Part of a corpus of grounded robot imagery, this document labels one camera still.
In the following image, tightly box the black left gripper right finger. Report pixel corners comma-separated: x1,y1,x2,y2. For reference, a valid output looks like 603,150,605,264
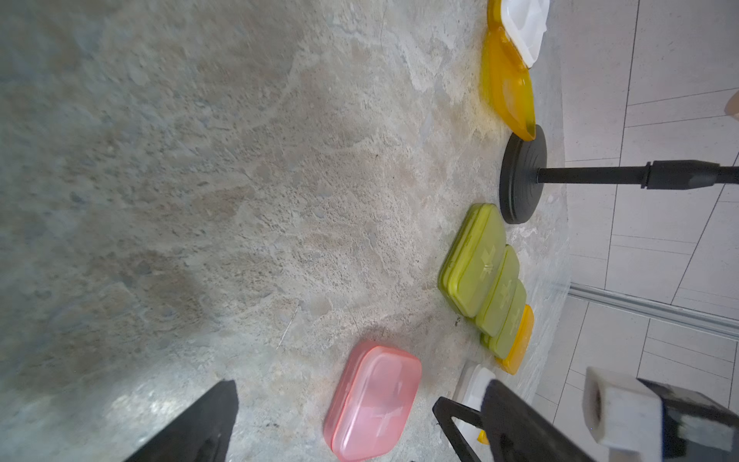
480,379,593,462

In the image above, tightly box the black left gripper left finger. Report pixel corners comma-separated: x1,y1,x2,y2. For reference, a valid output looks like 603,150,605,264
126,380,239,462

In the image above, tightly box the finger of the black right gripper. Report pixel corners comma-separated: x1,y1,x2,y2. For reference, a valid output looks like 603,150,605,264
432,397,482,462

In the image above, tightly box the pink pillbox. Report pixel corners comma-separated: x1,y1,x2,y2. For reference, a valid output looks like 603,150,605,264
323,341,423,461

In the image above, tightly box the green pillbox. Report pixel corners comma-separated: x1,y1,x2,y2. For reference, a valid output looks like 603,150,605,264
481,279,527,359
475,244,520,337
438,203,506,318

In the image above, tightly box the clear pillbox white tray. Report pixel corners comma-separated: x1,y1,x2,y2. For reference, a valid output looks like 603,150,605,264
452,361,496,450

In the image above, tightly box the black microphone stand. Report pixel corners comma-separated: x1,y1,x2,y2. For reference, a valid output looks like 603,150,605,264
500,125,738,224

